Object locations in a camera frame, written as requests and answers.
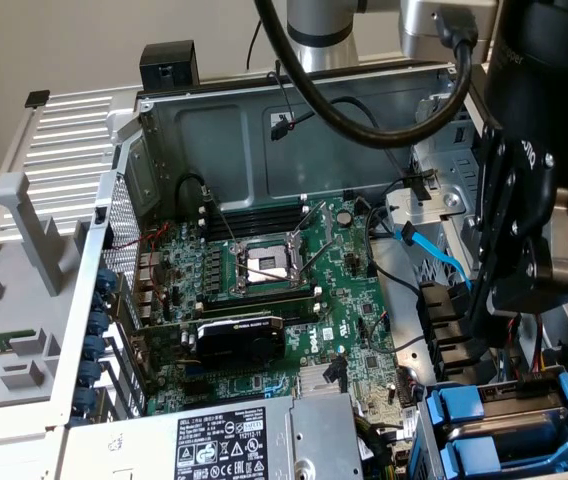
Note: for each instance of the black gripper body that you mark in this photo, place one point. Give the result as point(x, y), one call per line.
point(554, 100)

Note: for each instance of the hard disk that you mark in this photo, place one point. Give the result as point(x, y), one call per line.
point(456, 405)

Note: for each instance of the blue disk caddy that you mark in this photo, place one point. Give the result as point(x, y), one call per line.
point(469, 460)

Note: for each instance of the silver metal drive cage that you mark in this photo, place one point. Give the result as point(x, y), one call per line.
point(451, 170)

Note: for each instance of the black plastic air shroud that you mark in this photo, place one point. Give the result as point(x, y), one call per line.
point(444, 325)

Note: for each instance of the coin battery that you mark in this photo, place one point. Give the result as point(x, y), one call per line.
point(345, 217)

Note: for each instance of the silver socket cover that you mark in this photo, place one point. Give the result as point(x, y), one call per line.
point(321, 220)

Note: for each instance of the green motherboard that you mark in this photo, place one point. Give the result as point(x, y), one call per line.
point(344, 310)

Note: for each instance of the open PC case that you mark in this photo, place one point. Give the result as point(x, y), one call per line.
point(314, 150)

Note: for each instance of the blue drive caddy brackets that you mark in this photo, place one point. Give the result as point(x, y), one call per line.
point(424, 450)

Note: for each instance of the black RAM slot bank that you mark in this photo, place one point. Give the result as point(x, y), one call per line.
point(259, 220)
point(259, 302)

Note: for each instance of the CPU socket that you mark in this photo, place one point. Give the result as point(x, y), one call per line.
point(259, 260)

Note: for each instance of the silver finned heat sink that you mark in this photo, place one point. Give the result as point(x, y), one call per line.
point(311, 380)

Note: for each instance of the thin locking lever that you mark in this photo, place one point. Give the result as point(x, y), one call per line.
point(220, 216)

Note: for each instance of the black graphics card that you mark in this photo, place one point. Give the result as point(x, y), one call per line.
point(239, 345)

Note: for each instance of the silver power supply unit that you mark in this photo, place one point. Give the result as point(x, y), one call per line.
point(214, 450)

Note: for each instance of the black block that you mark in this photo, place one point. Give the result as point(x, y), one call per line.
point(169, 65)

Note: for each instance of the dark blue slot latch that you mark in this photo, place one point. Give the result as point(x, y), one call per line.
point(86, 400)
point(97, 323)
point(106, 278)
point(100, 301)
point(94, 348)
point(91, 374)

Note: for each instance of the small black clip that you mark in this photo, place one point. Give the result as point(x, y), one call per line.
point(37, 98)

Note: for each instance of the grey parts rack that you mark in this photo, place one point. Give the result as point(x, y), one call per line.
point(24, 310)

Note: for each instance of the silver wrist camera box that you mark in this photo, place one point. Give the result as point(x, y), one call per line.
point(419, 30)

